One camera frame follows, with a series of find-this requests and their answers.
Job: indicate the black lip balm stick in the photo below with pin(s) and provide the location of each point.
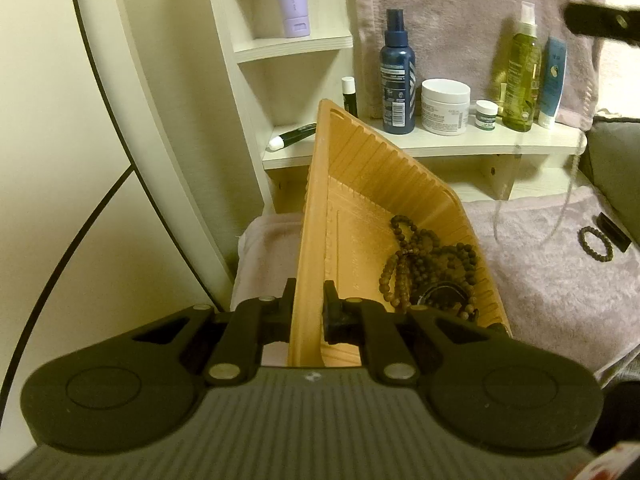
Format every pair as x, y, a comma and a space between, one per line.
349, 95

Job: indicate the black bangle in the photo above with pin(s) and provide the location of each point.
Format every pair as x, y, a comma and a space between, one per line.
445, 291

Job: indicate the white wooden shelf unit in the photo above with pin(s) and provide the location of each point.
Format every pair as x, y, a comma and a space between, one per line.
450, 143

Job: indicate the orange ribbed plastic tray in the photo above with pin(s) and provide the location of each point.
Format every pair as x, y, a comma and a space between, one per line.
360, 200

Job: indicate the grey cushion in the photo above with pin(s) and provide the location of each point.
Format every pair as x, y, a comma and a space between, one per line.
620, 160

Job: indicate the blue and white tube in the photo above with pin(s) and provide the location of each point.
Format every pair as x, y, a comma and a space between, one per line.
552, 80

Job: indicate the small white jar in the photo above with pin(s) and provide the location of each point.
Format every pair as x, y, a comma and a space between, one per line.
486, 116

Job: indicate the small yellow vial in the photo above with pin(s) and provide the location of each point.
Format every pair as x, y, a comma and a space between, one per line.
502, 100

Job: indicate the dark blue spray bottle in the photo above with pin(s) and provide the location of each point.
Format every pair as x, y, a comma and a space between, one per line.
397, 75

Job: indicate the white and red printed object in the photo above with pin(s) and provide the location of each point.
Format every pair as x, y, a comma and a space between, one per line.
612, 465

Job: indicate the green oil spray bottle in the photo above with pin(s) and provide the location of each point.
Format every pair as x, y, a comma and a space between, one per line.
522, 75

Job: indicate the white cream jar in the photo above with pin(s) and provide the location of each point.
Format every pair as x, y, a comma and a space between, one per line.
445, 107

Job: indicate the black tube with white cap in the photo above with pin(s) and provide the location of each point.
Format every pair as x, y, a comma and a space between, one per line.
295, 136

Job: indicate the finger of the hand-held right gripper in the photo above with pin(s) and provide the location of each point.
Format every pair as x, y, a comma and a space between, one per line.
600, 21

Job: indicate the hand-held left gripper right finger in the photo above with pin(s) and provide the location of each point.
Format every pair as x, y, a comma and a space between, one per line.
330, 310

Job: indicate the small black box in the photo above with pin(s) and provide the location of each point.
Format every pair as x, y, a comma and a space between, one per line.
617, 235

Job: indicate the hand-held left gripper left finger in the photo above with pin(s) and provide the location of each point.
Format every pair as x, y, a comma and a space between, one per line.
288, 310

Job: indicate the hanging mauve towel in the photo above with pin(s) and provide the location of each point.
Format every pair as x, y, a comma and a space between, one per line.
450, 20

